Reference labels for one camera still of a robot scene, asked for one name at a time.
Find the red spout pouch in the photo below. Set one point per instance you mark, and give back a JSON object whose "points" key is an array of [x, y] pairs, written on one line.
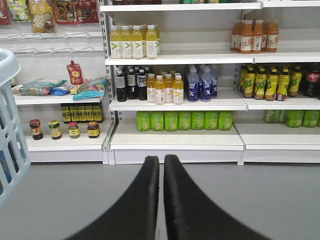
{"points": [[75, 73]]}

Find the white supermarket shelf unit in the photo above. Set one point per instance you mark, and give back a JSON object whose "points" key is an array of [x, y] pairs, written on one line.
{"points": [[189, 34]]}

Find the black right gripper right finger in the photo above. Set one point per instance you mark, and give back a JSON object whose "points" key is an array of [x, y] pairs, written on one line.
{"points": [[191, 215]]}

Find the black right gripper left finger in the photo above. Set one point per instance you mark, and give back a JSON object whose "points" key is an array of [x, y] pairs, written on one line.
{"points": [[134, 215]]}

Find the light blue plastic basket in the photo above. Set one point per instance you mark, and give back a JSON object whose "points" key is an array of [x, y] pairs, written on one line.
{"points": [[14, 155]]}

